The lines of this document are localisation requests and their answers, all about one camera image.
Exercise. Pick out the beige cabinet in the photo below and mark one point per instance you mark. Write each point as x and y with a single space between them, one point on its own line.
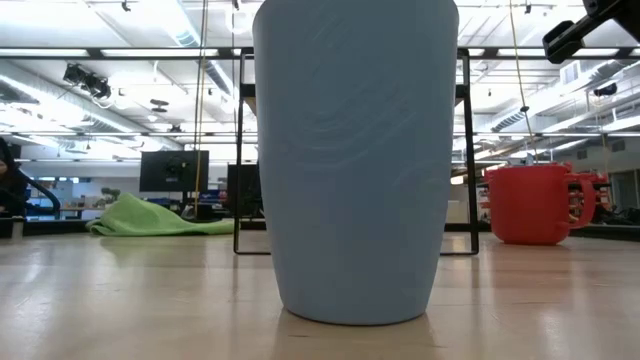
457 212

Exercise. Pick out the black metal shelf, wooden board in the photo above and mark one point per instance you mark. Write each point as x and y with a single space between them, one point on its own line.
472 150

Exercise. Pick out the black ceiling camera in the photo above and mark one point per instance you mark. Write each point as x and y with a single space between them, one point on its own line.
606 90

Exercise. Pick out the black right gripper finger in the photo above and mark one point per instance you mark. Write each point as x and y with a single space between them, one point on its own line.
570 45

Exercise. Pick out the black ceiling spotlight cluster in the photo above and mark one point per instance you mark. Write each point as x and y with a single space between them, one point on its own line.
95 85

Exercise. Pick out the black table edge rail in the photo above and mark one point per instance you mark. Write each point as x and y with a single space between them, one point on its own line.
55 227

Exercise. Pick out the green cloth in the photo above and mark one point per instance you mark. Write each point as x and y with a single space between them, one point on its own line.
140 217

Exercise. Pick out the small potted plant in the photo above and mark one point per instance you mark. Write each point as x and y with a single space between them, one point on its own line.
110 194

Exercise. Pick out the tall light blue cup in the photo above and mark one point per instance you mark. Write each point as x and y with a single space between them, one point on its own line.
355 165

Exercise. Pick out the person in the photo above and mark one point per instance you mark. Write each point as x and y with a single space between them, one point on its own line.
11 190

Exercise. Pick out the black overhead frame bar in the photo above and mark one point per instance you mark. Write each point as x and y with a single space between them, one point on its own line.
492 51

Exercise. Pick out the red mug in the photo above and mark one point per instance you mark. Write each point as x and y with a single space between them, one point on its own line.
527 205

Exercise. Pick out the black computer monitor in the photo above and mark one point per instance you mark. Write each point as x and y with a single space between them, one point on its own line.
172 171
247 190

